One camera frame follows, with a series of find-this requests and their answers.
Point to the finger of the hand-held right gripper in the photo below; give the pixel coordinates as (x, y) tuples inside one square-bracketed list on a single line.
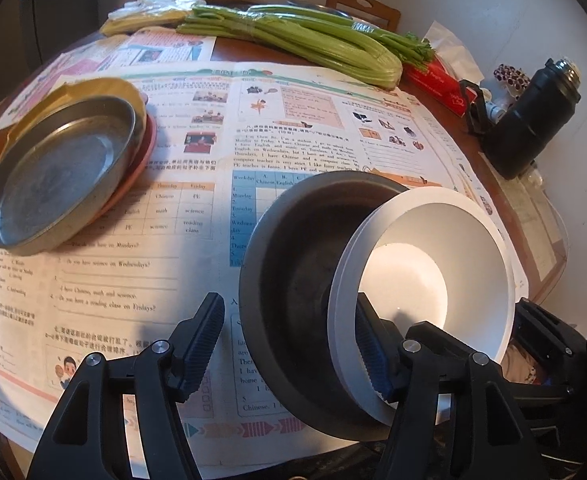
[(548, 325)]

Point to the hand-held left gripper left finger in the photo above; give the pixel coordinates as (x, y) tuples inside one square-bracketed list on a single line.
[(203, 340)]

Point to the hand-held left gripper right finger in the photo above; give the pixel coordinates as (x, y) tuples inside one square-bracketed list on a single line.
[(371, 347)]

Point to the stainless steel bowl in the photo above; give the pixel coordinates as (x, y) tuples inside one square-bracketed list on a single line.
[(293, 270)]

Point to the large printed paper bowl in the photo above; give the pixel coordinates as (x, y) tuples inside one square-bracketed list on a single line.
[(473, 240)]

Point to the pink plastic plate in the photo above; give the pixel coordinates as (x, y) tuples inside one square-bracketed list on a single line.
[(146, 160)]

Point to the round metal pan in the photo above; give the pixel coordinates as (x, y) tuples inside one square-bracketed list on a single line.
[(58, 185)]

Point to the yellow scalloped plate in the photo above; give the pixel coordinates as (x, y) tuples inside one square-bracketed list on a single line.
[(98, 85)]

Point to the large white printed newspaper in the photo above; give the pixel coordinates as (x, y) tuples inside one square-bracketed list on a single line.
[(198, 160)]

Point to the black thermos bottle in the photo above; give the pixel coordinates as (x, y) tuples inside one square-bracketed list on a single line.
[(533, 125)]

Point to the small white bottle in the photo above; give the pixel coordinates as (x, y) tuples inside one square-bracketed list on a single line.
[(498, 107)]

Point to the dotted dark ornament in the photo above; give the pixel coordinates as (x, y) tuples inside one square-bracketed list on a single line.
[(511, 77)]

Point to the red tissue box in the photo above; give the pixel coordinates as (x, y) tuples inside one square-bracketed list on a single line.
[(433, 77)]

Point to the pink printed newspaper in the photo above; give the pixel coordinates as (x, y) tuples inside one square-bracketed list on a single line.
[(123, 55)]

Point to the green celery bunch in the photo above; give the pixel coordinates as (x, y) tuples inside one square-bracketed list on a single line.
[(323, 42)]

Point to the plastic bag with yellow food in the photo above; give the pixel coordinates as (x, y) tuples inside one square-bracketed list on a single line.
[(143, 15)]

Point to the steel basin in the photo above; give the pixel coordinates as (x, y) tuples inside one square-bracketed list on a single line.
[(318, 9)]

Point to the wooden chair with cutout back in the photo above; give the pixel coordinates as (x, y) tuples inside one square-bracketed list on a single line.
[(363, 2)]

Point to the grey refrigerator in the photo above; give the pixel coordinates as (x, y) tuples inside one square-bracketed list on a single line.
[(53, 25)]

